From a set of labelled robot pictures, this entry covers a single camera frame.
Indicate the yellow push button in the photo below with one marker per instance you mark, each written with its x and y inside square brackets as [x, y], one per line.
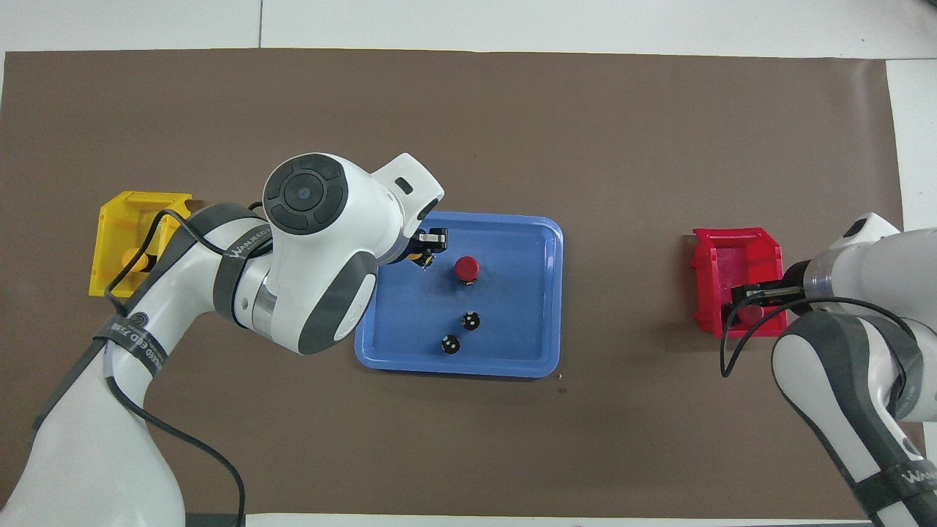
[418, 258]
[133, 258]

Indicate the blue plastic tray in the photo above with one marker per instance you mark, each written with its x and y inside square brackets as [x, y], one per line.
[512, 329]

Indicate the yellow plastic bin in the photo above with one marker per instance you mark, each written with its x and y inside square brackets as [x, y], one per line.
[110, 219]

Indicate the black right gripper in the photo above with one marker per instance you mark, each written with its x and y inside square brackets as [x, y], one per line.
[798, 289]

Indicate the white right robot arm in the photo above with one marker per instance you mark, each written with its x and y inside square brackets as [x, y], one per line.
[849, 380]

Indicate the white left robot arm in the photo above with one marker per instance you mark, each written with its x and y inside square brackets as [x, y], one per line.
[322, 241]

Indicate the red plastic bin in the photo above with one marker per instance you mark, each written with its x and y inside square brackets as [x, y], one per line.
[706, 293]

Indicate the black cylindrical knob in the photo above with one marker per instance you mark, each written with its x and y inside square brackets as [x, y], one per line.
[471, 320]
[450, 344]

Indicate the brown table mat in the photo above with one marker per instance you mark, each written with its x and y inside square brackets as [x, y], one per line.
[622, 132]

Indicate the red push button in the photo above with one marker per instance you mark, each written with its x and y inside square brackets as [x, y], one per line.
[750, 316]
[467, 268]

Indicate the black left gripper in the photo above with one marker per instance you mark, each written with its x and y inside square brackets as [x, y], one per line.
[408, 250]

